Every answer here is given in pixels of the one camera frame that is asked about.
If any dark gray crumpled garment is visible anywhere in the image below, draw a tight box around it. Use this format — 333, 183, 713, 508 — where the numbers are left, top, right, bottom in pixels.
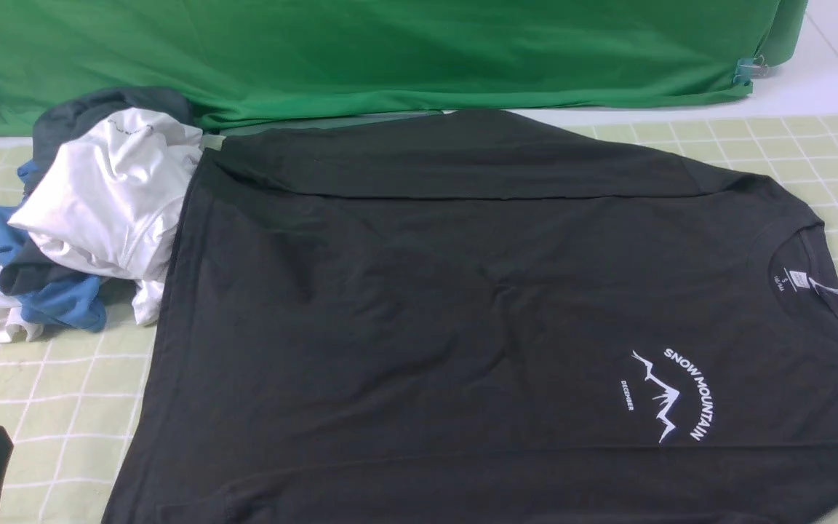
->
0, 87, 196, 296

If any blue crumpled garment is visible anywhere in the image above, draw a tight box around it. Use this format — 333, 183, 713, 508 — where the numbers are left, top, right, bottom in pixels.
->
0, 160, 108, 333

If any dark gray long-sleeve shirt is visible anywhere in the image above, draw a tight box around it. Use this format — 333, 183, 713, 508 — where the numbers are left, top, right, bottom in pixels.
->
0, 111, 838, 523

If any white crumpled shirt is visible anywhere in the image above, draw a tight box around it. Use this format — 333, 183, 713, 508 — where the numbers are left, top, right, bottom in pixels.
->
9, 108, 204, 325

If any blue binder clip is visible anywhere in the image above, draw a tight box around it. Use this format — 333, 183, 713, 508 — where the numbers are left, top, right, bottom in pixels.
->
732, 55, 772, 86

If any green backdrop cloth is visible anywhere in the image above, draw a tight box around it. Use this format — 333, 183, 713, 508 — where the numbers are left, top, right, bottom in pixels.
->
0, 1, 807, 136

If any light green checkered mat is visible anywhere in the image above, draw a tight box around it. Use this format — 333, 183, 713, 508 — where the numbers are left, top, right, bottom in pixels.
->
0, 115, 838, 523

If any gray metal base bar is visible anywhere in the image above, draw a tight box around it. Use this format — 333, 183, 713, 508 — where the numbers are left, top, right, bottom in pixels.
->
210, 110, 444, 137

